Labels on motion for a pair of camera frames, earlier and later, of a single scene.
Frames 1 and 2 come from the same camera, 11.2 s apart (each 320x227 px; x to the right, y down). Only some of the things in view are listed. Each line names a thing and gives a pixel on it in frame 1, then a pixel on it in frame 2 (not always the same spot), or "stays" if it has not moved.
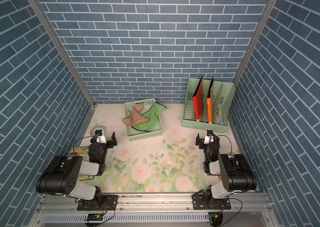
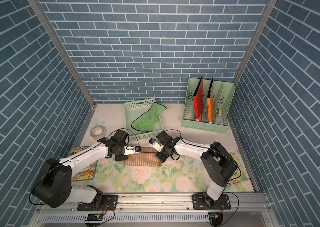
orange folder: x=209 y=99 stays
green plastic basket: x=133 y=134 stays
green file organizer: x=223 y=96 stays
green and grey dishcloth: x=152 y=114 stays
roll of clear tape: x=92 y=131 stays
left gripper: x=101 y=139 -> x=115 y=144
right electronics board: x=216 y=218 stays
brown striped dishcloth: x=135 y=117 -> x=147 y=157
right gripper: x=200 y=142 -> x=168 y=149
